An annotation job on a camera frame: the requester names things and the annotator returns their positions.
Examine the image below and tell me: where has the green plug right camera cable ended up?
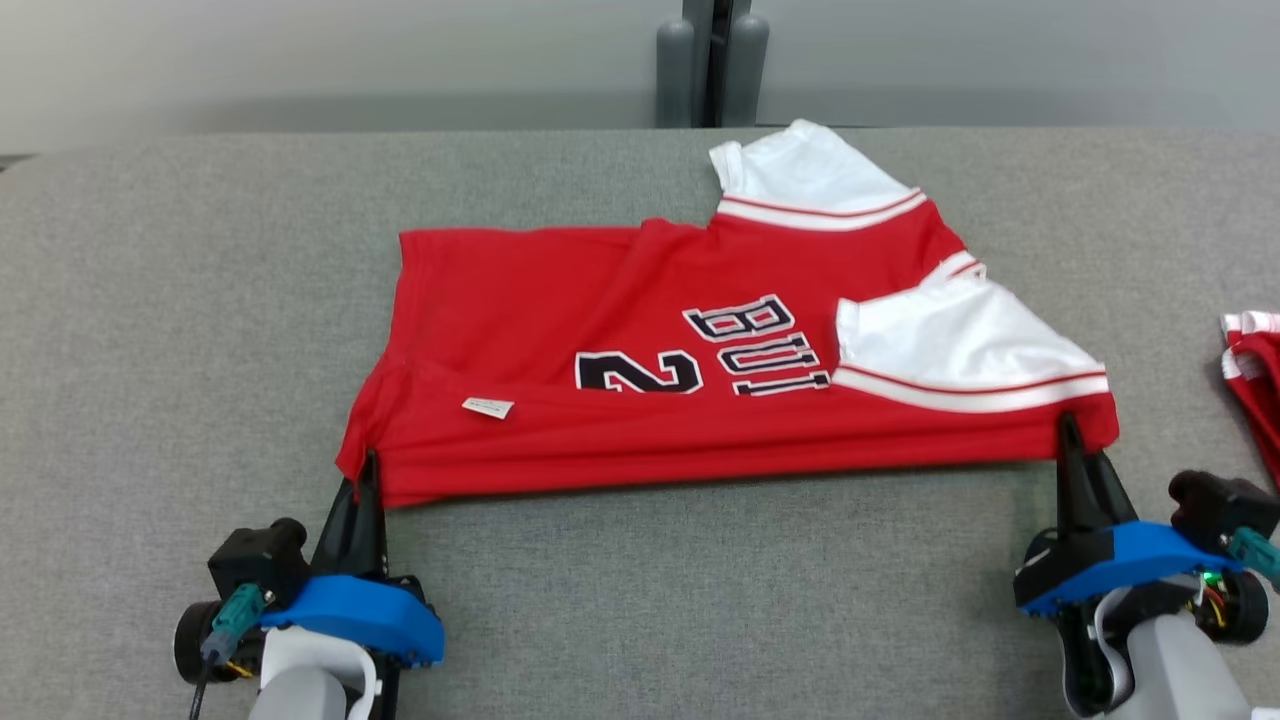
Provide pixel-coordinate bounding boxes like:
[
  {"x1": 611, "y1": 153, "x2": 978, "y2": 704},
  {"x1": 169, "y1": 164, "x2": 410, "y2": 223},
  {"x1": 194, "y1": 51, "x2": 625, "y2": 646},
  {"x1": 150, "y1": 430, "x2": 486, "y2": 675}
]
[{"x1": 1228, "y1": 527, "x2": 1280, "y2": 591}]

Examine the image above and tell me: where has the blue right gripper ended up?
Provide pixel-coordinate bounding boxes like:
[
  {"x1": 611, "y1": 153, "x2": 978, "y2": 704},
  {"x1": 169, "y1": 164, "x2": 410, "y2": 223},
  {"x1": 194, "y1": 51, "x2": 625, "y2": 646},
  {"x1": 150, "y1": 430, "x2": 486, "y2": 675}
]
[{"x1": 1013, "y1": 412, "x2": 1243, "y2": 617}]

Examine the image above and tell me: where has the grey partition post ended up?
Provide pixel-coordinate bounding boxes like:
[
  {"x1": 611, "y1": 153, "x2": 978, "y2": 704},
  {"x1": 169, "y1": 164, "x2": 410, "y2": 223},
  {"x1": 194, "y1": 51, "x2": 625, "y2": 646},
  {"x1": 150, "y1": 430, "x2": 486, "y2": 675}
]
[{"x1": 683, "y1": 0, "x2": 753, "y2": 129}]

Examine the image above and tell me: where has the red white garment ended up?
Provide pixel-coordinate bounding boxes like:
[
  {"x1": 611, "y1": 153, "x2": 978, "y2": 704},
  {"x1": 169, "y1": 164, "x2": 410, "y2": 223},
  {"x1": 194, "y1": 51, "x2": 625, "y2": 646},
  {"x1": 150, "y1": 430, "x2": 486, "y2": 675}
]
[{"x1": 1218, "y1": 310, "x2": 1280, "y2": 493}]

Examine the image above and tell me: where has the green plug camera cable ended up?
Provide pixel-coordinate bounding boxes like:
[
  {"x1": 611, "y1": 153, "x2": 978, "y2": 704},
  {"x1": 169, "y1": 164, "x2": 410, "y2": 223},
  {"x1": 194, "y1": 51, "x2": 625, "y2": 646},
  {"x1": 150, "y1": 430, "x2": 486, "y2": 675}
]
[
  {"x1": 188, "y1": 585, "x2": 267, "y2": 720},
  {"x1": 1228, "y1": 527, "x2": 1280, "y2": 591}
]

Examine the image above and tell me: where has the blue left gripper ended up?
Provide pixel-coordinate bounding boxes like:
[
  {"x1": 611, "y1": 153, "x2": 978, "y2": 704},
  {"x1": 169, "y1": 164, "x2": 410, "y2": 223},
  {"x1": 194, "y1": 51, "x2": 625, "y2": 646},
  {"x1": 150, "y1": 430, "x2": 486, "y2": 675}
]
[{"x1": 260, "y1": 451, "x2": 446, "y2": 671}]

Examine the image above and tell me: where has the green plug left camera cable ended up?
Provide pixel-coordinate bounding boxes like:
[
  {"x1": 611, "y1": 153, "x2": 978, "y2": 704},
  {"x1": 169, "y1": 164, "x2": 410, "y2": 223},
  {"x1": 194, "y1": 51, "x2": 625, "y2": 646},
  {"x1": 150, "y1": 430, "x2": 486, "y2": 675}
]
[{"x1": 188, "y1": 585, "x2": 267, "y2": 720}]

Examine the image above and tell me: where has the red and white jersey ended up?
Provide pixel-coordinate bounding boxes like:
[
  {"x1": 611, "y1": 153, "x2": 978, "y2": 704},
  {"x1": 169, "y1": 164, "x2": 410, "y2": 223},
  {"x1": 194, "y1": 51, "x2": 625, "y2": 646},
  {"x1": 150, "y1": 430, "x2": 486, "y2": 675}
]
[{"x1": 335, "y1": 118, "x2": 1121, "y2": 509}]

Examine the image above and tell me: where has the grey cylindrical post foot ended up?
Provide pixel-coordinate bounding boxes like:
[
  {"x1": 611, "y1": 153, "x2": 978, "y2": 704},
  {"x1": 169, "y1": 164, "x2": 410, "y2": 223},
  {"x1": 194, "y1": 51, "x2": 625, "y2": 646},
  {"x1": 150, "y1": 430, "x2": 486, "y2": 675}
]
[
  {"x1": 656, "y1": 18, "x2": 696, "y2": 129},
  {"x1": 722, "y1": 13, "x2": 771, "y2": 129}
]

